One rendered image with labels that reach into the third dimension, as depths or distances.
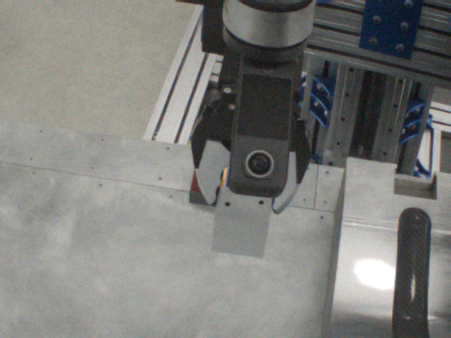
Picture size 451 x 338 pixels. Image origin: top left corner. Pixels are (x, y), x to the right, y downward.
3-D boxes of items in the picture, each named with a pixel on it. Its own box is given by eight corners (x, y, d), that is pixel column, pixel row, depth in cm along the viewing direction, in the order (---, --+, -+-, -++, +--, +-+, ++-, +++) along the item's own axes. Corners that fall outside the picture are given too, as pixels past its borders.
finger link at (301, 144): (316, 172, 92) (305, 100, 86) (315, 185, 91) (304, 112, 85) (266, 173, 93) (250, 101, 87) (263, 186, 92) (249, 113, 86)
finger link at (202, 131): (231, 166, 94) (262, 102, 87) (229, 181, 92) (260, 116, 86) (182, 150, 93) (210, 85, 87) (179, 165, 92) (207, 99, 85)
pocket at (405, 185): (388, 186, 111) (394, 163, 109) (429, 192, 111) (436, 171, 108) (387, 216, 108) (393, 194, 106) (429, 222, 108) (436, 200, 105)
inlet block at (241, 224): (228, 154, 106) (232, 116, 102) (276, 161, 106) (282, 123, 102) (210, 251, 97) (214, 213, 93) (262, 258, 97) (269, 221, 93)
